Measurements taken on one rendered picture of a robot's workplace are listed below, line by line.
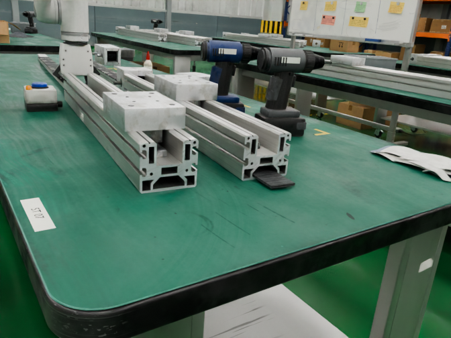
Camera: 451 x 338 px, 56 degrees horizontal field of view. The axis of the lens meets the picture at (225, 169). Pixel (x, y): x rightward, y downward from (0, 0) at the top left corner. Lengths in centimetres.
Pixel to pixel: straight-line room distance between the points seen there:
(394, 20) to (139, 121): 338
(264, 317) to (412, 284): 48
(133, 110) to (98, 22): 1233
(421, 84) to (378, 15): 184
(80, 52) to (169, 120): 75
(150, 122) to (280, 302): 86
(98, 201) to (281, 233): 28
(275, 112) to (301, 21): 364
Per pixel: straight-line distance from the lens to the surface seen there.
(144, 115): 74
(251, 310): 138
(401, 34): 391
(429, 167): 99
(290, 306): 142
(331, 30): 439
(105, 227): 60
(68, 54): 147
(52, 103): 130
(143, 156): 70
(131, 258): 53
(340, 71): 259
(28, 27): 503
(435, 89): 228
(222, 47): 122
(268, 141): 82
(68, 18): 145
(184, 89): 104
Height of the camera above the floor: 105
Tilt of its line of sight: 19 degrees down
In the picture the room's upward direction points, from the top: 4 degrees clockwise
